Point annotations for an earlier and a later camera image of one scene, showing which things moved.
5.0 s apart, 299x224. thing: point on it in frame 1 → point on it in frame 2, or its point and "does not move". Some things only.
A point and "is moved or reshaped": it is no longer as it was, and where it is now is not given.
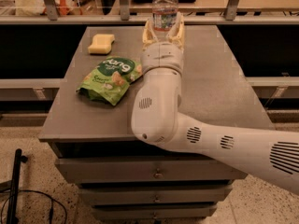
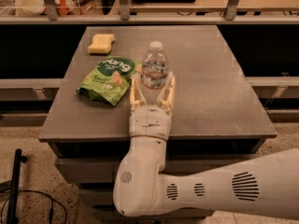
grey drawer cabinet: [125, 178] does not move
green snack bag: [108, 79] does not move
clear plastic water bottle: [164, 7] is moved or reshaped
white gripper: [162, 56] → [150, 121]
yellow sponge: [102, 44] does not move
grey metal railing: [52, 18] does not move
